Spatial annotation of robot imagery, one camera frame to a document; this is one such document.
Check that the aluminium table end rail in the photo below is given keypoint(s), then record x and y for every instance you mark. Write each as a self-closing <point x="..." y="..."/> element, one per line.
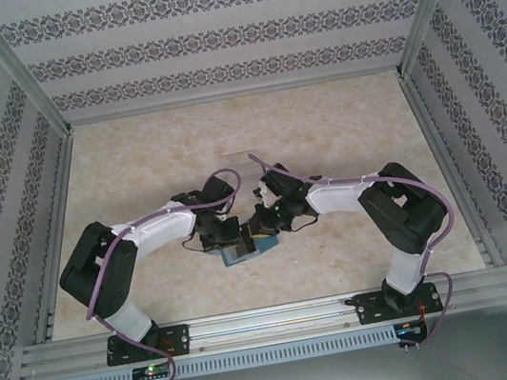
<point x="233" y="94"/>

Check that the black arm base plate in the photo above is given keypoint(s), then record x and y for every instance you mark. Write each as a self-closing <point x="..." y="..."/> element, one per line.
<point x="180" y="339"/>
<point x="369" y="309"/>

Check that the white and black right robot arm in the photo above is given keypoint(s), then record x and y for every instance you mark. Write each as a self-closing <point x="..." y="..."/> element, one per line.
<point x="341" y="195"/>

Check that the aluminium frame post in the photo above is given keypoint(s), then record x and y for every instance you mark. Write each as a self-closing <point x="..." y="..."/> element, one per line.
<point x="429" y="3"/>
<point x="22" y="67"/>

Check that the aluminium table side rail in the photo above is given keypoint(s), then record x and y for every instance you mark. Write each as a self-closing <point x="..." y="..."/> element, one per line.
<point x="427" y="124"/>
<point x="61" y="182"/>

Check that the long aluminium mounting rail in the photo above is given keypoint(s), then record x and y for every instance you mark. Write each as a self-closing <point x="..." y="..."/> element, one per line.
<point x="275" y="324"/>

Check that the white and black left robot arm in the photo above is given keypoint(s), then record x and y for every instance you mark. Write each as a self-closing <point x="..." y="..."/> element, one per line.
<point x="164" y="233"/>

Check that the controller board with LED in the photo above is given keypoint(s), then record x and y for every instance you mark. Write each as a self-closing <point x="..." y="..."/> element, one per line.
<point x="152" y="372"/>
<point x="410" y="329"/>

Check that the blue leather card holder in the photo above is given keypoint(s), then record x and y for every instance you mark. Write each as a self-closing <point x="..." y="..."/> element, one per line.
<point x="269" y="244"/>

